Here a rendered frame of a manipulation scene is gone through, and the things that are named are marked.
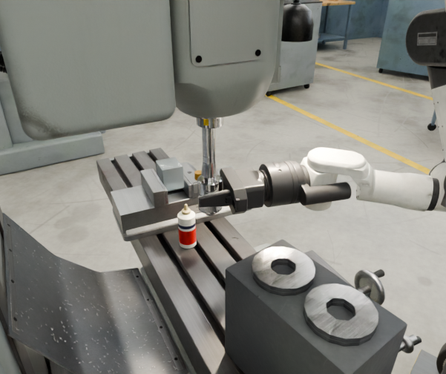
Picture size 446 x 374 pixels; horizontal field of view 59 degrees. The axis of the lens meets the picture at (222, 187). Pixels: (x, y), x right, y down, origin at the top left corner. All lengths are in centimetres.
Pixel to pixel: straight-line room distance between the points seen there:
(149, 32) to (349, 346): 43
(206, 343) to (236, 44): 49
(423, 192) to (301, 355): 43
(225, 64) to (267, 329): 37
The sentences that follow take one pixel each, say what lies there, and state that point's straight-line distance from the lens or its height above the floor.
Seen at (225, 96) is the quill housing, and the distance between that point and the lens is 60.
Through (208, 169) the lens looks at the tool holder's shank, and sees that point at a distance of 72.
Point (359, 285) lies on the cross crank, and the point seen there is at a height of 64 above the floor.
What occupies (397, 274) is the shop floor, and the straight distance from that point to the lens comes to 247.
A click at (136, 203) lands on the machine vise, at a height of 102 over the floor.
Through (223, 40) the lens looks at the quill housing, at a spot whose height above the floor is 144.
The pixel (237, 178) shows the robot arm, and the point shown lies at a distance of 75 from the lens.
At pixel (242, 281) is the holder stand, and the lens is 57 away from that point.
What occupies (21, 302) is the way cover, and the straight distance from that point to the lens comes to 68.
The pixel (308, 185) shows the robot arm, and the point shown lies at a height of 115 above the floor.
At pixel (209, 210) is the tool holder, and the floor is 111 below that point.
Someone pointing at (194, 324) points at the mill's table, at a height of 95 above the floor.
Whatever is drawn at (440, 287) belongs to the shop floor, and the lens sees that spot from 249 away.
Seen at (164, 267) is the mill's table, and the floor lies 95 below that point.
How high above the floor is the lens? 153
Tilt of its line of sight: 30 degrees down
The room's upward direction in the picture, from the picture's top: straight up
